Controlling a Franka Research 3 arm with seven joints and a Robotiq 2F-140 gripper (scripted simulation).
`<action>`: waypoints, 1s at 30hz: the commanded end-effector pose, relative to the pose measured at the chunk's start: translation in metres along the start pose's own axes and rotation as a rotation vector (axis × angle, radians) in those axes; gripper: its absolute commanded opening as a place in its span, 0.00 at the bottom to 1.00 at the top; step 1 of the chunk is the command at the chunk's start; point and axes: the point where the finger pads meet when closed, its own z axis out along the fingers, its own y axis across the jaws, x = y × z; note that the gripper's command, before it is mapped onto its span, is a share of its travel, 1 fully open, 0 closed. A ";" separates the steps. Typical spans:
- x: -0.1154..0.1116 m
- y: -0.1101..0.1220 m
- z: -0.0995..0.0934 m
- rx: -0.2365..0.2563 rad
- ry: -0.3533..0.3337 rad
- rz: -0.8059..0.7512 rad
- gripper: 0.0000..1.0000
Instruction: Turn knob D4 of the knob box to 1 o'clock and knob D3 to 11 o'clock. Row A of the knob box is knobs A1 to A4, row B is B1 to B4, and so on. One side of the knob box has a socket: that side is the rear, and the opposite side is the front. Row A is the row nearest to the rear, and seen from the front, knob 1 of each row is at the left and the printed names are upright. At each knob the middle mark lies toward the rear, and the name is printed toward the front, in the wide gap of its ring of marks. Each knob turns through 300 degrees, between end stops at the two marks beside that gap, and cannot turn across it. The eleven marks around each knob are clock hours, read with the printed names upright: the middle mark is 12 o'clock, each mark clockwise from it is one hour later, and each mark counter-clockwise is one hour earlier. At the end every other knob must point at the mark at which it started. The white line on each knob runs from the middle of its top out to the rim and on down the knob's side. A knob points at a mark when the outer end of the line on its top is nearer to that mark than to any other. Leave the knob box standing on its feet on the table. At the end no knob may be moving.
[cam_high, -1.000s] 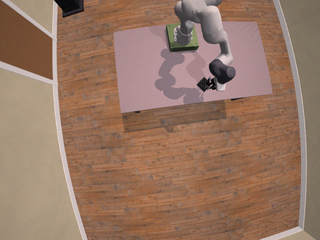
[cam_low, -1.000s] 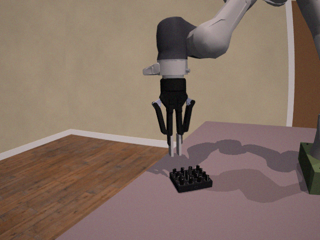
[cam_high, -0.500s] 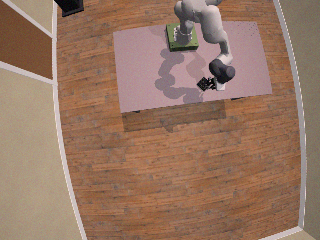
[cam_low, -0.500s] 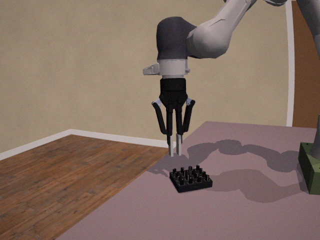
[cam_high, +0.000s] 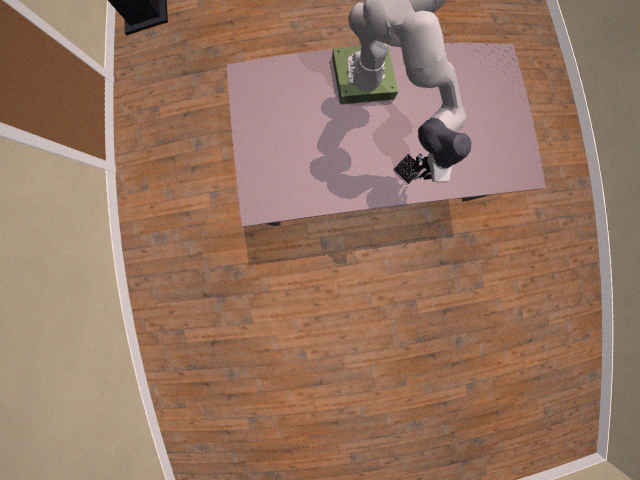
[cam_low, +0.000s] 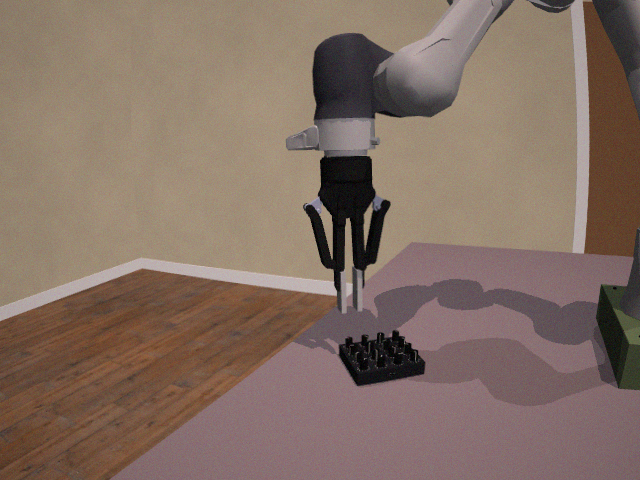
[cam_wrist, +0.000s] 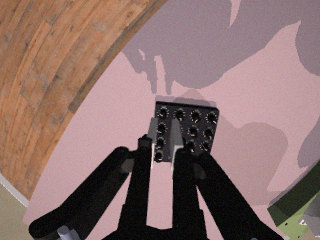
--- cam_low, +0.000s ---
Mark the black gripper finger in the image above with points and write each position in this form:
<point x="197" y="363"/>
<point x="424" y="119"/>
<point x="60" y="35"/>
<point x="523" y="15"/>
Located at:
<point x="313" y="210"/>
<point x="363" y="257"/>

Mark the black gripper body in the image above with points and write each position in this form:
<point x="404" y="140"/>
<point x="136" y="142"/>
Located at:
<point x="349" y="169"/>

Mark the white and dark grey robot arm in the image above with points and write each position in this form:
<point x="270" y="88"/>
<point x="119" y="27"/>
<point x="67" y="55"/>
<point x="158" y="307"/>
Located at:
<point x="423" y="79"/>

